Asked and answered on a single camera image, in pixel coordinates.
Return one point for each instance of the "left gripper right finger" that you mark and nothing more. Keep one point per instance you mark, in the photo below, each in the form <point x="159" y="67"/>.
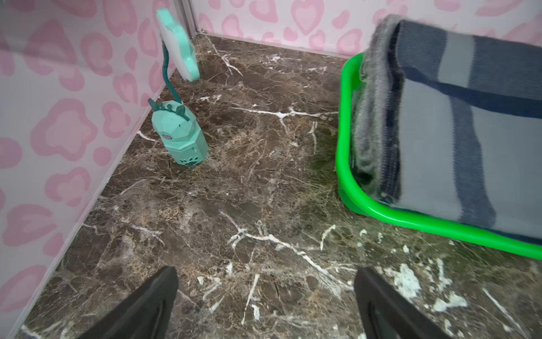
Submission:
<point x="387" y="314"/>

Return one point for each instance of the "plain grey scarf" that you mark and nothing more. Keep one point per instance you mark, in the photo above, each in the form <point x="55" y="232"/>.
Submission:
<point x="369" y="107"/>

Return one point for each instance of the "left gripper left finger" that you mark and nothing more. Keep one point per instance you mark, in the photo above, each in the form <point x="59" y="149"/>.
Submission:
<point x="145" y="313"/>

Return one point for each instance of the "dark grey plaid scarf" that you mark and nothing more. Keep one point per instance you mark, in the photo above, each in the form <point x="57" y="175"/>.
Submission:
<point x="463" y="130"/>

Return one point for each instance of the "green plastic basket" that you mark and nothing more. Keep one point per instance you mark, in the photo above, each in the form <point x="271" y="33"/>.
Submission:
<point x="359" y="202"/>

